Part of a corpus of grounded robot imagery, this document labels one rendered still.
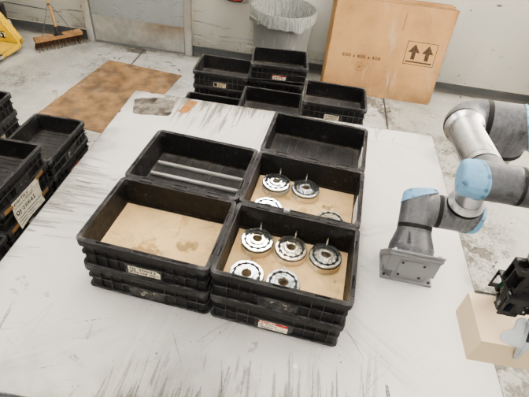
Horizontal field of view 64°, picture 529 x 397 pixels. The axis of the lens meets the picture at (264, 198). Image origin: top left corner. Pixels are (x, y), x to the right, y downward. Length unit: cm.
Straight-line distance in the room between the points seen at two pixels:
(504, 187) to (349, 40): 332
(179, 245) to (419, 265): 80
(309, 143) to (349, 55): 233
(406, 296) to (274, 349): 50
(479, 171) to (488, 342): 35
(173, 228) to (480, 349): 94
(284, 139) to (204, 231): 65
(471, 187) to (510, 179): 7
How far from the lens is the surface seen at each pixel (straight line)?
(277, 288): 116
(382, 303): 150
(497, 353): 104
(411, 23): 414
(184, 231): 142
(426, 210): 153
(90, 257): 137
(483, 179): 87
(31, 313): 149
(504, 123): 124
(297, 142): 186
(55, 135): 276
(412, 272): 155
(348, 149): 188
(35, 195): 234
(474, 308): 104
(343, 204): 159
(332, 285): 133
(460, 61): 454
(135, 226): 145
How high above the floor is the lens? 186
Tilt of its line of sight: 42 degrees down
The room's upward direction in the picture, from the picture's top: 7 degrees clockwise
